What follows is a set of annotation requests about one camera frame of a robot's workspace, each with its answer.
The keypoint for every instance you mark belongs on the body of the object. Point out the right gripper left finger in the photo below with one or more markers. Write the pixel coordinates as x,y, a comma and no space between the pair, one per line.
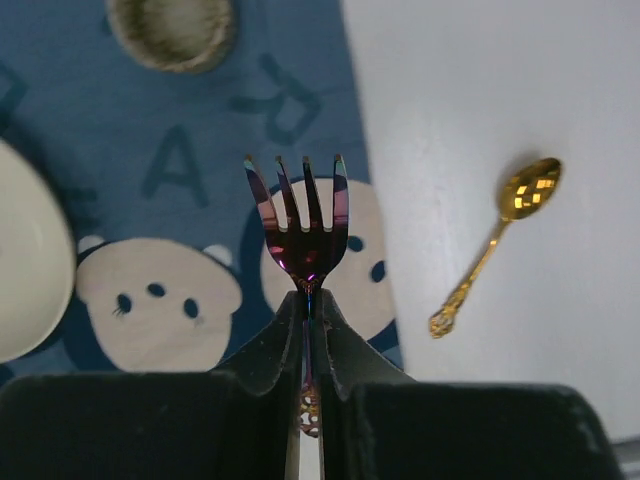
238,421

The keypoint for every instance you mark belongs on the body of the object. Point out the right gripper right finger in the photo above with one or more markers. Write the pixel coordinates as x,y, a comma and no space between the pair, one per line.
379,423

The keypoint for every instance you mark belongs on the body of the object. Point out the blue bear print placemat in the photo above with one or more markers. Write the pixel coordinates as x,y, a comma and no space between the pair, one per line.
173,272

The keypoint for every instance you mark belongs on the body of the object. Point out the white round plate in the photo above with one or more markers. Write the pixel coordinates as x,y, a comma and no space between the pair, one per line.
38,257

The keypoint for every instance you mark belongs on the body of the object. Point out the gold spoon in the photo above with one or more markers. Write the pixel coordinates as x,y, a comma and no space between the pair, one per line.
526,192

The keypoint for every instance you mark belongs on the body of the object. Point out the small grey ceramic cup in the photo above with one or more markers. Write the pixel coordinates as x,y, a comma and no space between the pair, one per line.
174,36

